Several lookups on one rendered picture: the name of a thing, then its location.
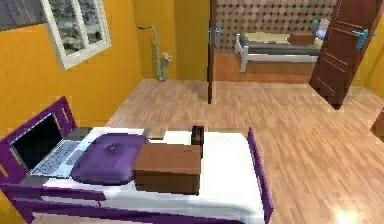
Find brown room door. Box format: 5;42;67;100
308;0;384;110

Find small black object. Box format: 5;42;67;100
190;124;205;147

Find brown furniture corner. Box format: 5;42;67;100
369;108;384;143

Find silver laptop black screen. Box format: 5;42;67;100
10;112;90;179

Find white frame window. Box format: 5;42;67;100
39;0;113;71

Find white frame grey bed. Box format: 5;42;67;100
234;31;325;73

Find brown box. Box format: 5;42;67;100
288;31;317;47
132;142;203;197

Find purple frame bed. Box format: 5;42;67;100
0;96;275;224

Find brown door edge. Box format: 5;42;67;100
206;0;218;105

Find brass saxophone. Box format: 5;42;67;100
136;25;173;83

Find purple pillow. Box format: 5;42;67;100
70;133;149;186

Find grey framed picture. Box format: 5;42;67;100
0;0;48;33

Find blue door handle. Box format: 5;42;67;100
208;27;222;46
351;28;370;52

